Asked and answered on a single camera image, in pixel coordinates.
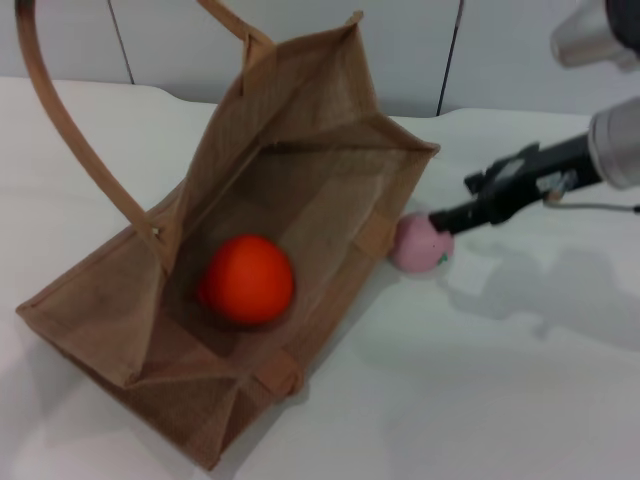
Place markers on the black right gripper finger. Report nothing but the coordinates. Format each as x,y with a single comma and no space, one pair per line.
462,217

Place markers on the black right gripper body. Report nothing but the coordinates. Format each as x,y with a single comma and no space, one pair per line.
530,175

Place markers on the pink toy peach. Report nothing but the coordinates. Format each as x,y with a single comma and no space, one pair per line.
417,250

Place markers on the brown jute handbag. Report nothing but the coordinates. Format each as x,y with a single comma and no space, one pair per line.
320,200

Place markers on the orange toy fruit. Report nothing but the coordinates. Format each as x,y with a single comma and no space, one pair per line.
247,280

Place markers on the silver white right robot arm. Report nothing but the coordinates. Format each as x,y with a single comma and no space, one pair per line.
617,150

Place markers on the dark vertical wall strip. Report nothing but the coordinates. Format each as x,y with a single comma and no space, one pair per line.
452,50

